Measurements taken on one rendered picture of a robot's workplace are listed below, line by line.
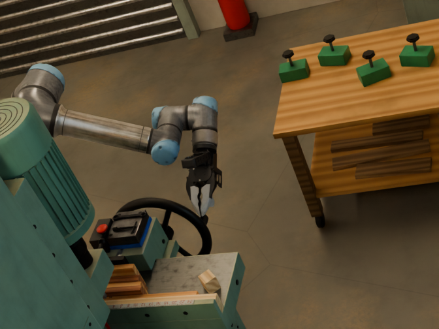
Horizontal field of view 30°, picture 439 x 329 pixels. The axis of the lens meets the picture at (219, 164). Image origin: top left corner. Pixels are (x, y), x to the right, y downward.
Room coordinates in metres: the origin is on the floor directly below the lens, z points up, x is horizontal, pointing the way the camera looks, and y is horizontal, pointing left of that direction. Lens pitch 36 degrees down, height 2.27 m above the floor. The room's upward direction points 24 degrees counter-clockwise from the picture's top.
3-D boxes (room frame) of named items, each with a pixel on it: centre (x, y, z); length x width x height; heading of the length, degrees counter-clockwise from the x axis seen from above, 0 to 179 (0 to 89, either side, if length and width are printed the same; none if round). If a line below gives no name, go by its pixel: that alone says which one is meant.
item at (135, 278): (1.57, 0.38, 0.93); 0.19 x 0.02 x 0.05; 63
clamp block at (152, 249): (1.69, 0.30, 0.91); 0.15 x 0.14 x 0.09; 63
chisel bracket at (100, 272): (1.50, 0.40, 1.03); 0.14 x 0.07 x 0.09; 153
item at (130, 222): (1.69, 0.30, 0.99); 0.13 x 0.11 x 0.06; 63
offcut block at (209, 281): (1.44, 0.14, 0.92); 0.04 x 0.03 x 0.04; 15
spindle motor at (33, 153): (1.51, 0.39, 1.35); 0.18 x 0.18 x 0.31
